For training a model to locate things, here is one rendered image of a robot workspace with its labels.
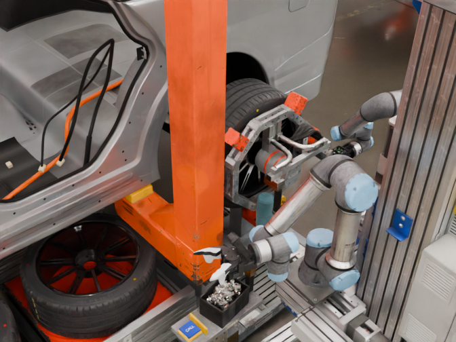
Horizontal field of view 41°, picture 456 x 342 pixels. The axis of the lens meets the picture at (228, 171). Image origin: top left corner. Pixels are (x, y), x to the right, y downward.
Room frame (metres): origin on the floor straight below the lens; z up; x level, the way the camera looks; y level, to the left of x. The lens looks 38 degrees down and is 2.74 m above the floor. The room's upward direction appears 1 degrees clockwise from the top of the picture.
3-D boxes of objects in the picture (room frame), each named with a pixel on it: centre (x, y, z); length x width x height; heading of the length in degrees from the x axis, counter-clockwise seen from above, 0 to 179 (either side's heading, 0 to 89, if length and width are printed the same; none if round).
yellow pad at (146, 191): (2.40, 0.48, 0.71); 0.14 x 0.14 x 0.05; 43
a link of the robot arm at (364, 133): (2.63, -0.69, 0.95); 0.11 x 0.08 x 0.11; 109
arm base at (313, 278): (1.74, -0.38, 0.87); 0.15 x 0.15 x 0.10
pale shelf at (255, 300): (1.83, 0.03, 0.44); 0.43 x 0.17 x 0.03; 133
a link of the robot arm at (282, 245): (1.51, -0.19, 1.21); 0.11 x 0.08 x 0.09; 114
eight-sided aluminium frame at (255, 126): (2.48, -0.20, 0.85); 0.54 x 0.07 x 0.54; 133
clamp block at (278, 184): (2.22, -0.22, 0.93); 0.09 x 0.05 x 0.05; 43
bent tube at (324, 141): (2.46, -0.36, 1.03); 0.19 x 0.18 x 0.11; 43
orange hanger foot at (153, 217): (2.28, 0.36, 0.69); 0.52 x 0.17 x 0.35; 43
